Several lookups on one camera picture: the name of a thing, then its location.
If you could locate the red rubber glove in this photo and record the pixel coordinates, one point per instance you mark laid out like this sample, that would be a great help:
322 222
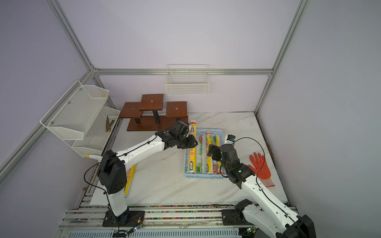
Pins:
259 166

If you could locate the yellow wrap roll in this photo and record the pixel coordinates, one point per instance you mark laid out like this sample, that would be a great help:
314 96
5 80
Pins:
130 175
192 153
209 163
218 164

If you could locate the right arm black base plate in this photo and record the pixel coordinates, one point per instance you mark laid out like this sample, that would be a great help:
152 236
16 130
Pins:
233 217

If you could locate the white wire wall basket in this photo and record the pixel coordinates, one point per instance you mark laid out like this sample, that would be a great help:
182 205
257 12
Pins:
187 79

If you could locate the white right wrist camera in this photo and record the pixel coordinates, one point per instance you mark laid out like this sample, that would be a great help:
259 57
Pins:
229 139

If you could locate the brown wooden tiered stand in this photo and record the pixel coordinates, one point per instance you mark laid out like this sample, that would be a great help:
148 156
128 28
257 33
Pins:
151 113

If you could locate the white mesh two-tier shelf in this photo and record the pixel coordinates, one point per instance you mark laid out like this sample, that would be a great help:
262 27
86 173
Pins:
79 119

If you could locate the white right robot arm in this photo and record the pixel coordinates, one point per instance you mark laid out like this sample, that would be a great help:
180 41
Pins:
276 220

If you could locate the light blue plastic basket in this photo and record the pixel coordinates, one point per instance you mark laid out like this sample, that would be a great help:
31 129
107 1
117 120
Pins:
206 176

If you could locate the aluminium rail frame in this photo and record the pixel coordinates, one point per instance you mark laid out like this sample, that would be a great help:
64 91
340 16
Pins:
162 221

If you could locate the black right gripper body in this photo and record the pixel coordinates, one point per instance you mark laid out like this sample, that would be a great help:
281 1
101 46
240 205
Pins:
225 164

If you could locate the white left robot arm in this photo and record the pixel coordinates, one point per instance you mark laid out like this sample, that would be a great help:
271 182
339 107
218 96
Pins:
113 167

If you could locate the wooden clothespins bundle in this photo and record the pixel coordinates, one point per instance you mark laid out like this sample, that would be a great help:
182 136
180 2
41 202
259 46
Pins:
109 124

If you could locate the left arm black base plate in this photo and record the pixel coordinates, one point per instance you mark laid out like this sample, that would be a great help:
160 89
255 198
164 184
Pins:
127 219

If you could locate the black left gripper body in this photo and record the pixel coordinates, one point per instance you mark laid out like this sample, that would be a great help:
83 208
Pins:
178 139

